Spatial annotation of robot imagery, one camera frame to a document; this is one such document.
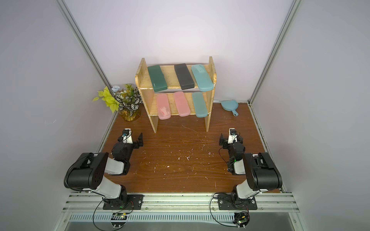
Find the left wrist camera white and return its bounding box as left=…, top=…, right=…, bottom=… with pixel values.
left=121, top=128, right=133, bottom=144

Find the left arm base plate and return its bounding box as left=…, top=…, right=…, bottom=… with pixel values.
left=103, top=194, right=144, bottom=210

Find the black pencil case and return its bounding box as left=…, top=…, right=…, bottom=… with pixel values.
left=174, top=64, right=195, bottom=90

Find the pink pencil case middle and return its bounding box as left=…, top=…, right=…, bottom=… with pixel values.
left=173, top=91, right=191, bottom=117

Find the teal pencil case lower shelf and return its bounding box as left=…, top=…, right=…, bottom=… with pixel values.
left=192, top=92, right=208, bottom=118

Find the dark green pencil case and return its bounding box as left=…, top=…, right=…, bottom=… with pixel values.
left=147, top=65, right=168, bottom=92

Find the left circuit board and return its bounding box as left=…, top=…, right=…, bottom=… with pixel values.
left=110, top=213, right=128, bottom=230

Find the circuit board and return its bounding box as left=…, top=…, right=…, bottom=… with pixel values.
left=233, top=211, right=250, bottom=229
left=110, top=213, right=128, bottom=230

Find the aluminium mounting rail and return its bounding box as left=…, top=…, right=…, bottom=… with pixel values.
left=54, top=193, right=307, bottom=231

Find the pink pencil case left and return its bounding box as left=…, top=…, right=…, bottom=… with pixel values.
left=156, top=93, right=171, bottom=120

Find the right circuit board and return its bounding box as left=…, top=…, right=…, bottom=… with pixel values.
left=233, top=211, right=250, bottom=229

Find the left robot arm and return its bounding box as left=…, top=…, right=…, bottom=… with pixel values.
left=64, top=129, right=144, bottom=207

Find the potted plant in glass vase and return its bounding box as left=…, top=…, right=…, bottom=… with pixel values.
left=92, top=84, right=143, bottom=122

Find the teal dustpan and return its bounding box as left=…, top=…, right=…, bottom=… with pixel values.
left=221, top=100, right=239, bottom=116

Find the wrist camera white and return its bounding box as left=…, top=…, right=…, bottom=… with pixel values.
left=121, top=128, right=133, bottom=144
left=228, top=128, right=238, bottom=144

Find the wooden two-tier shelf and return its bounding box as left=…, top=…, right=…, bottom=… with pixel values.
left=135, top=57, right=217, bottom=132

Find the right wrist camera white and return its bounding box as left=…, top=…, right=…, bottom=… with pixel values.
left=228, top=128, right=238, bottom=144

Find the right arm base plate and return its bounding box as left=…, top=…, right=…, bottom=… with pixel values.
left=214, top=193, right=258, bottom=211

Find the black cable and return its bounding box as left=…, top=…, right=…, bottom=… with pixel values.
left=92, top=197, right=135, bottom=231
left=209, top=193, right=241, bottom=228

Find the left black cable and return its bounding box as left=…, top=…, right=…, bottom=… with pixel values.
left=92, top=197, right=135, bottom=231

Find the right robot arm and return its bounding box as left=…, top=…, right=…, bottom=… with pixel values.
left=219, top=129, right=283, bottom=202

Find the right black cable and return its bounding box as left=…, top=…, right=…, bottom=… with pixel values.
left=209, top=193, right=241, bottom=228

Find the light teal large pencil case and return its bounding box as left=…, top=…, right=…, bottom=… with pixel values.
left=191, top=64, right=214, bottom=92

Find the pink pencil case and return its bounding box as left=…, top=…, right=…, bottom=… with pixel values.
left=173, top=91, right=191, bottom=117
left=156, top=93, right=171, bottom=120

